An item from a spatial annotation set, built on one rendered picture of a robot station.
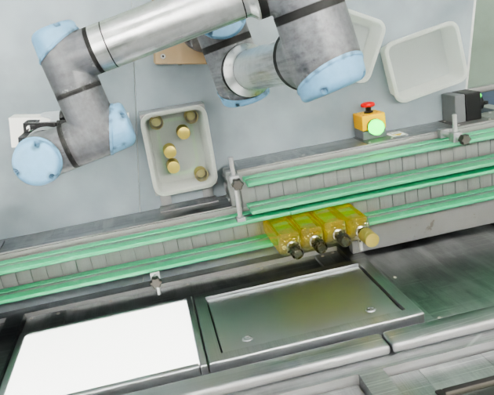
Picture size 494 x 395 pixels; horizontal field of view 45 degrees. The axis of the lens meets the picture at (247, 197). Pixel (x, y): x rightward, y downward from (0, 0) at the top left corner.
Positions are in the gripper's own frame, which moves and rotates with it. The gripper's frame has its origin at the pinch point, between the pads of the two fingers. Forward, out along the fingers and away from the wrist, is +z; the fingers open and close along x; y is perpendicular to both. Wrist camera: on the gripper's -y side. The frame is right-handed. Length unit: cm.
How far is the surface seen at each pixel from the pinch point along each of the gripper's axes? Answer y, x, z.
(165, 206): -20.6, 26.8, 32.6
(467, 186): -106, 22, 22
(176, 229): -22.6, 29.0, 18.2
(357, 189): -70, 19, 13
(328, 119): -68, 3, 34
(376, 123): -78, 3, 24
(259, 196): -45, 22, 21
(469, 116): -107, 2, 26
